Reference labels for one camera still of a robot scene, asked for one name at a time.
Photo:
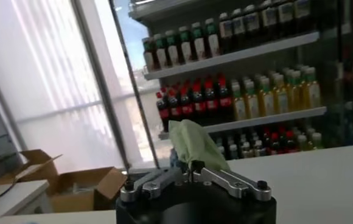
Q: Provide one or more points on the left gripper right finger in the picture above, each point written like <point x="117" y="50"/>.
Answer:
<point x="234" y="184"/>

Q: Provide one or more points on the small yellow drink bottle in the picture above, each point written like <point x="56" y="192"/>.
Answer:
<point x="316" y="140"/>
<point x="302" y="142"/>

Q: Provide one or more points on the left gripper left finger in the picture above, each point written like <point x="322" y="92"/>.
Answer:
<point x="155" y="182"/>

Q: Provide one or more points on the small cola bottle red cap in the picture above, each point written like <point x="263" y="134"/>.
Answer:
<point x="289" y="141"/>
<point x="274" y="143"/>

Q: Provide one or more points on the white side table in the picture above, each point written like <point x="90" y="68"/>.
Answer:
<point x="21" y="198"/>

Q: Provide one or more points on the yellow drink bottle green label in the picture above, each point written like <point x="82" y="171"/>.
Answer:
<point x="252" y="105"/>
<point x="267" y="102"/>
<point x="281" y="99"/>
<point x="295" y="94"/>
<point x="313" y="92"/>
<point x="239" y="106"/>

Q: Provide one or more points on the brown cardboard box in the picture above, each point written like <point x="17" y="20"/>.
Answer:
<point x="73" y="201"/>

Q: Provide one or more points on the green t-shirt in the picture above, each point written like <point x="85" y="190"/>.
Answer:
<point x="191" y="143"/>

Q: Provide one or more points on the dark bottle green cap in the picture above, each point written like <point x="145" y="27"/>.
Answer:
<point x="186" y="50"/>
<point x="213" y="42"/>
<point x="149" y="59"/>
<point x="199" y="45"/>
<point x="162" y="56"/>
<point x="173" y="53"/>

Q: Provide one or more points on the dark bottle blue white label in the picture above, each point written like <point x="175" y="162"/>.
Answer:
<point x="269" y="18"/>
<point x="239" y="27"/>
<point x="252" y="22"/>
<point x="286" y="13"/>
<point x="225" y="30"/>
<point x="302" y="9"/>

